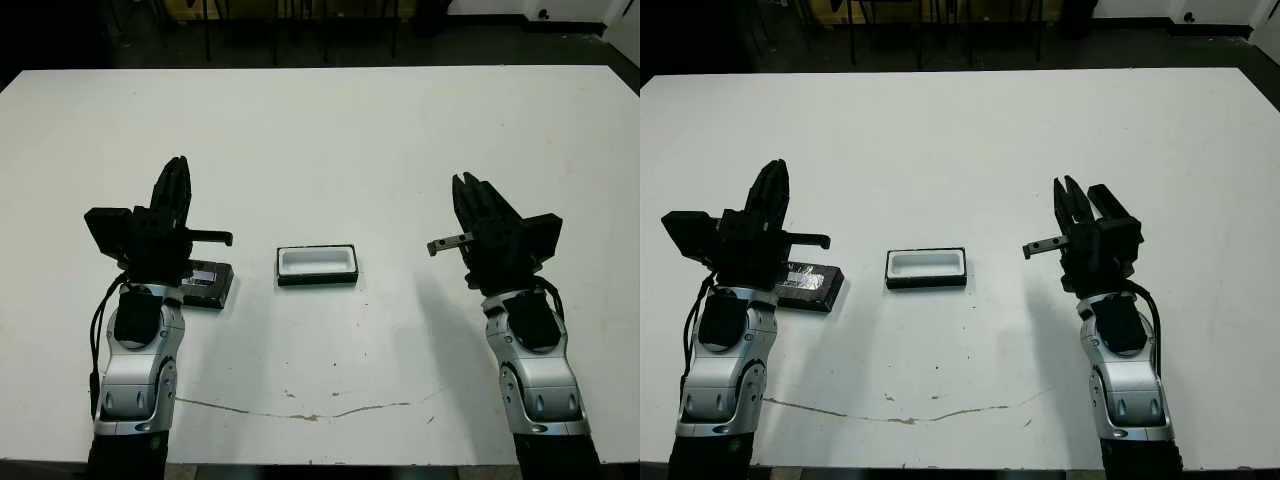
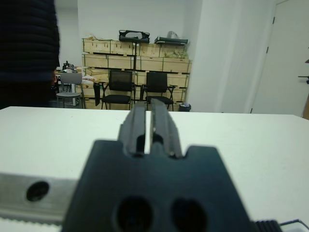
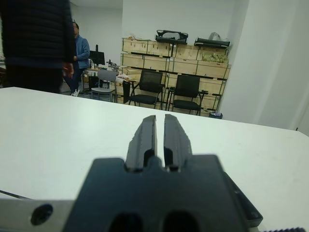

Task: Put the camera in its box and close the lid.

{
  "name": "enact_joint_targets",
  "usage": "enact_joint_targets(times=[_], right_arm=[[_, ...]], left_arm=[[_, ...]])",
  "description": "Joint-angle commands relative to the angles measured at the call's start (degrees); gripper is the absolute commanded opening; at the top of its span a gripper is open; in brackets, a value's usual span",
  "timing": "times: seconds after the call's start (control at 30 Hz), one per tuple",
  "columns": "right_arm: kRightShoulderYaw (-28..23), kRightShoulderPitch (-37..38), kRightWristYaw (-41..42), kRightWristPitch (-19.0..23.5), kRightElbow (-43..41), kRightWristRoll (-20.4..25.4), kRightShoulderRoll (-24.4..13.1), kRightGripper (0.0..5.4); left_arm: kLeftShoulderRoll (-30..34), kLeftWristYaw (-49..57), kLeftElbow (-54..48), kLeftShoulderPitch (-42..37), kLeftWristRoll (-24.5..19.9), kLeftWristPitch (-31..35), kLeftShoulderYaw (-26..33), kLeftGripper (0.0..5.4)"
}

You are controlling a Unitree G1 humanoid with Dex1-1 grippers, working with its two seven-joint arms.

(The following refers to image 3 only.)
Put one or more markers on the person in dark jacket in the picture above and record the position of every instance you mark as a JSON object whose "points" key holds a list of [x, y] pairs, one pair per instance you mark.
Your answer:
{"points": [[36, 36]]}

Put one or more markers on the open wooden crate with packing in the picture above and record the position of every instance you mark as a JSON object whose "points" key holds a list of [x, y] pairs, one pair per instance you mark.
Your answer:
{"points": [[205, 50]]}

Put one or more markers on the black trash bin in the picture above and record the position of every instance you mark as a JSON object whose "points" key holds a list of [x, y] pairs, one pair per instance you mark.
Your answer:
{"points": [[215, 115]]}

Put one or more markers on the grey plastic chair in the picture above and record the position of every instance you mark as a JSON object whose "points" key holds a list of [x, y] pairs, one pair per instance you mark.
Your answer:
{"points": [[107, 76]]}

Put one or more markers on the black computer monitor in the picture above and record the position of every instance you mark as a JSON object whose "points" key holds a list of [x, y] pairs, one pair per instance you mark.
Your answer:
{"points": [[97, 56]]}

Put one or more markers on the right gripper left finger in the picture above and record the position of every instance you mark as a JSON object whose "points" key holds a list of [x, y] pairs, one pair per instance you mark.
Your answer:
{"points": [[142, 142]]}

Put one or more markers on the black mesh office chair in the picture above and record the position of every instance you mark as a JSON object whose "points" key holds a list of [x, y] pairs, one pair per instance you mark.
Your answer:
{"points": [[188, 84], [150, 79]]}

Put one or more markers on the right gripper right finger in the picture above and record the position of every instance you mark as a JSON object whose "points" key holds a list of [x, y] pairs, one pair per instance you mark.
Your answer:
{"points": [[176, 142]]}

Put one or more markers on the white plastic bag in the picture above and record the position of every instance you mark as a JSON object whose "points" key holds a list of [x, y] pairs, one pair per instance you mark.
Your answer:
{"points": [[123, 77]]}

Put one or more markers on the silver plastic bag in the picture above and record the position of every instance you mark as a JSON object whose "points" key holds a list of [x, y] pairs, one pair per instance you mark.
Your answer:
{"points": [[214, 35]]}

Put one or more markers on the person in blue jacket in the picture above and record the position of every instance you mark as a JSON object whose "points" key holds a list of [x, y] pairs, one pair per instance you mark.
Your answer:
{"points": [[82, 53]]}

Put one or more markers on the black folded cart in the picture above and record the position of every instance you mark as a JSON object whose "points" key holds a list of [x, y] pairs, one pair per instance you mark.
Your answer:
{"points": [[171, 38], [212, 43]]}

